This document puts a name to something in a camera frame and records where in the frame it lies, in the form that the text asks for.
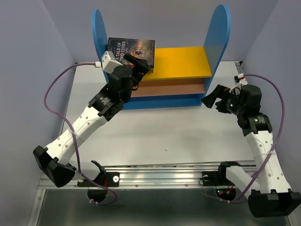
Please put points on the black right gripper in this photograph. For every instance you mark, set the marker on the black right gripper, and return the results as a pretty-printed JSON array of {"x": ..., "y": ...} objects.
[{"x": 219, "y": 92}]

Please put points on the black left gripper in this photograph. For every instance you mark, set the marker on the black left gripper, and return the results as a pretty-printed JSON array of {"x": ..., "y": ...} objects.
[{"x": 140, "y": 70}]

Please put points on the Tale Of Two Cities book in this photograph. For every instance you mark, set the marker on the Tale Of Two Cities book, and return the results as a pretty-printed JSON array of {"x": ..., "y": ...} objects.
[{"x": 139, "y": 48}]

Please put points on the Three Days To See book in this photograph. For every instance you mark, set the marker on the Three Days To See book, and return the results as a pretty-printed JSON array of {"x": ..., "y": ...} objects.
[{"x": 149, "y": 66}]

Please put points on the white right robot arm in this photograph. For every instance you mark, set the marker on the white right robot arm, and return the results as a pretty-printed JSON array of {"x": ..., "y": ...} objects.
[{"x": 267, "y": 191}]

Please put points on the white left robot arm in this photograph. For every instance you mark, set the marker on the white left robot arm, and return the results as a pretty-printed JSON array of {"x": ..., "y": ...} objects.
[{"x": 54, "y": 158}]

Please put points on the blue yellow wooden bookshelf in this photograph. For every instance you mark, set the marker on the blue yellow wooden bookshelf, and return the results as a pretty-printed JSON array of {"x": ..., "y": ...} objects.
[{"x": 181, "y": 75}]

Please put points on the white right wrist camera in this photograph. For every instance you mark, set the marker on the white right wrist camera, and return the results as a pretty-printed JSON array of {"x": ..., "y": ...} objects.
[{"x": 240, "y": 81}]

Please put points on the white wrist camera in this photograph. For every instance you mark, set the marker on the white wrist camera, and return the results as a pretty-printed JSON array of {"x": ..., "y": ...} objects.
[
  {"x": 240, "y": 81},
  {"x": 108, "y": 62}
]

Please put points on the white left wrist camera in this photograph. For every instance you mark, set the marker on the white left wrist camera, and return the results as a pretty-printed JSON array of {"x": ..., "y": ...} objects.
[{"x": 108, "y": 62}]

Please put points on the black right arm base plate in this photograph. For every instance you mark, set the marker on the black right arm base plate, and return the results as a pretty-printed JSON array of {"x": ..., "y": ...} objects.
[{"x": 212, "y": 178}]

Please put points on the aluminium mounting rail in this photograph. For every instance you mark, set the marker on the aluminium mounting rail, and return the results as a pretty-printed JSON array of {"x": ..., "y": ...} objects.
[{"x": 161, "y": 176}]

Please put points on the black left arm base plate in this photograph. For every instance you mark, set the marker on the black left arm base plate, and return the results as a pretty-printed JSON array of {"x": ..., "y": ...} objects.
[{"x": 107, "y": 179}]

